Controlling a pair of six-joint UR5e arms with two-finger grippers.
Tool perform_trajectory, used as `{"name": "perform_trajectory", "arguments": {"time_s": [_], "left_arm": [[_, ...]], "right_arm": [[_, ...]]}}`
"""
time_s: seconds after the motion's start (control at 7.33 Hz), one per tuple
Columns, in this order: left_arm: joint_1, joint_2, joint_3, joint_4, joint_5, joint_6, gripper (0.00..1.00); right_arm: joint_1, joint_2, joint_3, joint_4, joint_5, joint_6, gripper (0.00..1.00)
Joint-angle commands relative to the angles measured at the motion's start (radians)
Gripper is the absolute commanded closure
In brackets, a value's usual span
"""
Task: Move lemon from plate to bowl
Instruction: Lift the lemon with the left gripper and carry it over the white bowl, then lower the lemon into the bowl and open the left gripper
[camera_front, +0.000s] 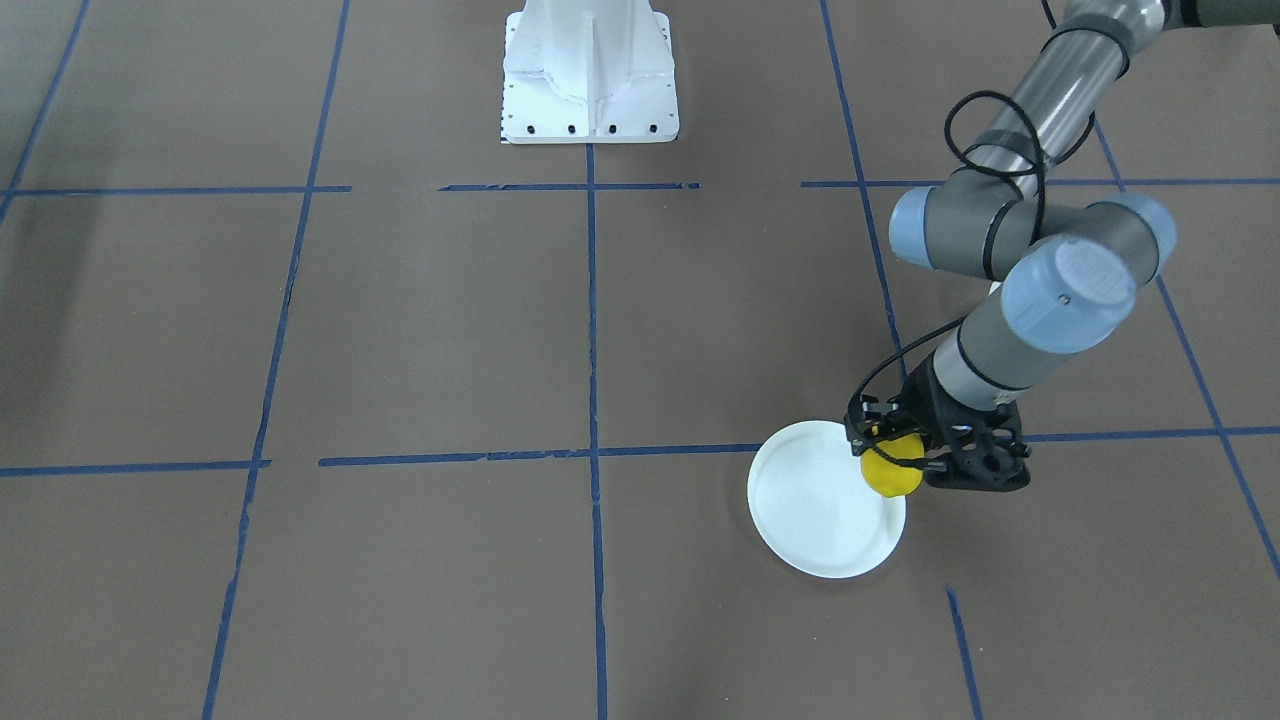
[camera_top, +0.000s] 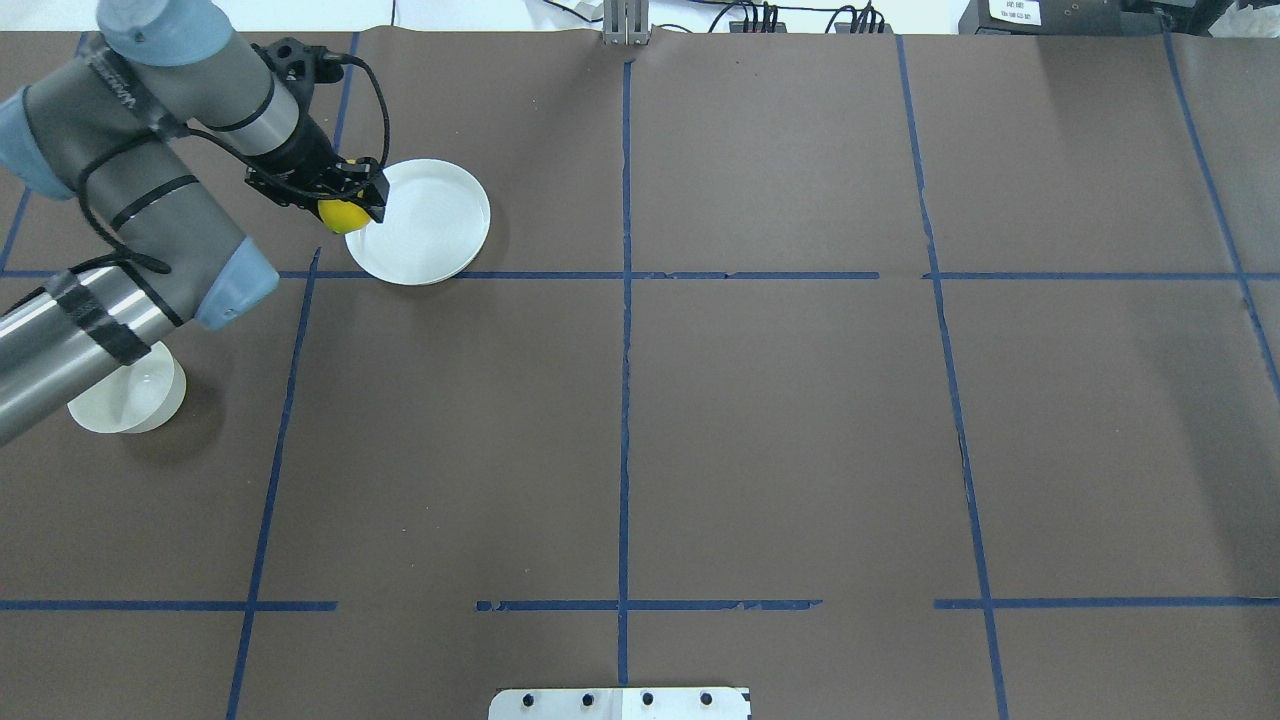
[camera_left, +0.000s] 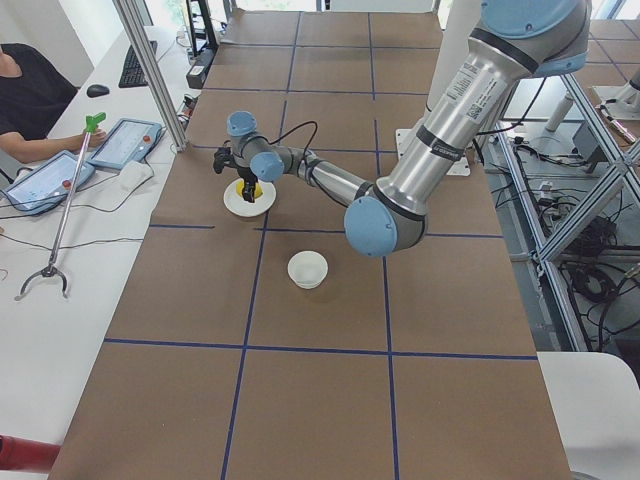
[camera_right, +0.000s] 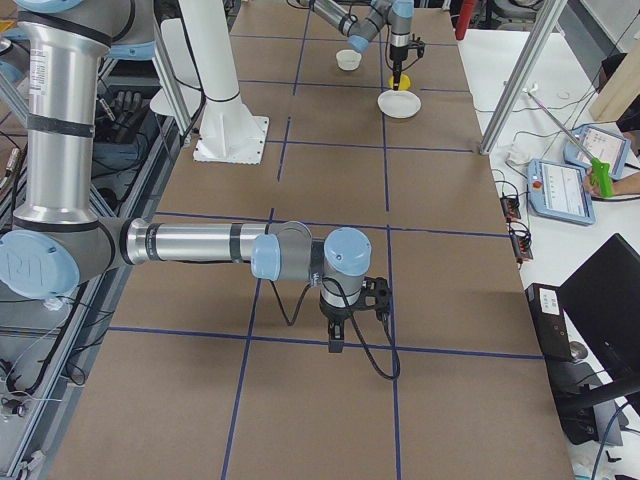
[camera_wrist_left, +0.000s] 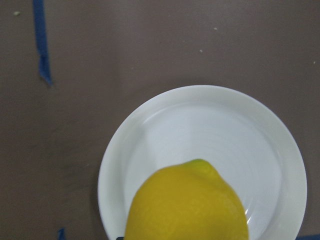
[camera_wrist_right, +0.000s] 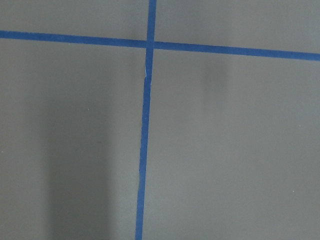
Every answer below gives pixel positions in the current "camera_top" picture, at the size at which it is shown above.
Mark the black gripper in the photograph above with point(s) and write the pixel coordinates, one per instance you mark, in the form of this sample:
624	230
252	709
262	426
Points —
308	156

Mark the yellow lemon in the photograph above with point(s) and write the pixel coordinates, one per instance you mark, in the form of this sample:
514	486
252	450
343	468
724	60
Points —
341	216

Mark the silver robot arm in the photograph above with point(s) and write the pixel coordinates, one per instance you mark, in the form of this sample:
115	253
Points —
100	130

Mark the white round plate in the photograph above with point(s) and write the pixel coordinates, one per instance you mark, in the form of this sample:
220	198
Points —
435	223

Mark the white small bowl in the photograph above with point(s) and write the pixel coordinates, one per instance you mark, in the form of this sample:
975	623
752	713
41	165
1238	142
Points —
133	399

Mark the black computer box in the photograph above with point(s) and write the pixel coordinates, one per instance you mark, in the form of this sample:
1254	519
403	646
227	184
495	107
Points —
1057	18

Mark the aluminium frame post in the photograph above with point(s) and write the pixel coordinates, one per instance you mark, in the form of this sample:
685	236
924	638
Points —
626	22

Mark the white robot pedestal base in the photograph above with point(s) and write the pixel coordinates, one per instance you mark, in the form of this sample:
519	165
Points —
676	702

